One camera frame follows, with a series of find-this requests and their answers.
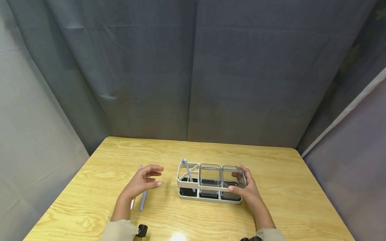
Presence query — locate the person's right hand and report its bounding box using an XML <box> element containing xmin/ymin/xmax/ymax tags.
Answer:
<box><xmin>228</xmin><ymin>165</ymin><xmax>263</xmax><ymax>205</ymax></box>

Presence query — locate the person's left forearm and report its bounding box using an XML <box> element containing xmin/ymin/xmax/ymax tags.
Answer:
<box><xmin>101</xmin><ymin>196</ymin><xmax>139</xmax><ymax>241</ymax></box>

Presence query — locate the clear square lidded container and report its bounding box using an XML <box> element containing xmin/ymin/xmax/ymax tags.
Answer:
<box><xmin>221</xmin><ymin>165</ymin><xmax>247</xmax><ymax>202</ymax></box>
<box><xmin>199</xmin><ymin>164</ymin><xmax>223</xmax><ymax>197</ymax></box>

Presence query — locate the person's left hand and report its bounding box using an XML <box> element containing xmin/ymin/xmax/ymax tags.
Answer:
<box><xmin>120</xmin><ymin>165</ymin><xmax>165</xmax><ymax>203</ymax></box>

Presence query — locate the pink toothbrush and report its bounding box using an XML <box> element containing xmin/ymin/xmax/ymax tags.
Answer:
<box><xmin>130</xmin><ymin>164</ymin><xmax>143</xmax><ymax>211</ymax></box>

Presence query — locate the light blue toothbrush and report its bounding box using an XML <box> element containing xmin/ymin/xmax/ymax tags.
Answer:
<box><xmin>139</xmin><ymin>175</ymin><xmax>151</xmax><ymax>212</ymax></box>
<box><xmin>181</xmin><ymin>159</ymin><xmax>197</xmax><ymax>193</ymax></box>

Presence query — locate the white compartment rack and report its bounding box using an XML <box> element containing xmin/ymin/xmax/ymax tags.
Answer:
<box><xmin>177</xmin><ymin>163</ymin><xmax>245</xmax><ymax>205</ymax></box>

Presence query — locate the person's right forearm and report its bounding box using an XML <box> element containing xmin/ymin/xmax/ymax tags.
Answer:
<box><xmin>248</xmin><ymin>198</ymin><xmax>286</xmax><ymax>241</ymax></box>

